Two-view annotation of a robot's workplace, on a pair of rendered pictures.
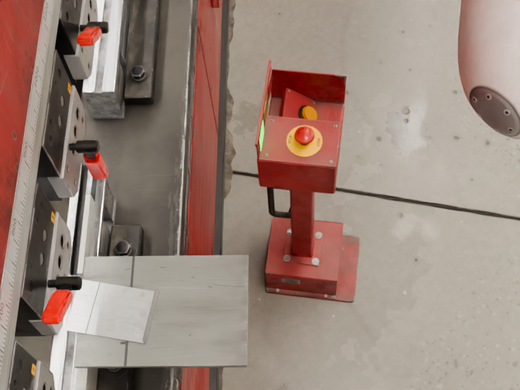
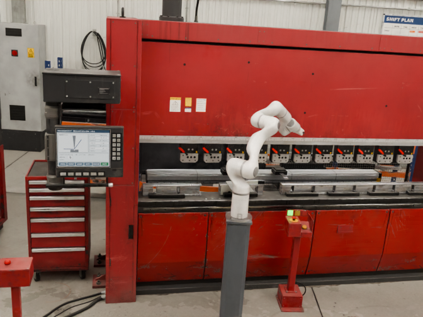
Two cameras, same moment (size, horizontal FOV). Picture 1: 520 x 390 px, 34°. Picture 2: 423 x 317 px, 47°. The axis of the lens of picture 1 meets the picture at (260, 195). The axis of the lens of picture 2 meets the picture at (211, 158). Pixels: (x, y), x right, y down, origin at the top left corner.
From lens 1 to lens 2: 356 cm
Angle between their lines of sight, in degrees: 67
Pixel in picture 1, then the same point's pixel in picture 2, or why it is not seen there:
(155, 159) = (274, 197)
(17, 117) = (250, 133)
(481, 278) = not seen: outside the picture
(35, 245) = (236, 146)
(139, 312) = not seen: hidden behind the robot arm
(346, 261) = (294, 309)
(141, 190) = (265, 196)
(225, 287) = not seen: hidden behind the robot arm
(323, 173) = (288, 225)
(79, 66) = (272, 156)
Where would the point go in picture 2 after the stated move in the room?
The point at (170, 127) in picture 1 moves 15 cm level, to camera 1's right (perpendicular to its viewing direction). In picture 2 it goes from (282, 198) to (289, 204)
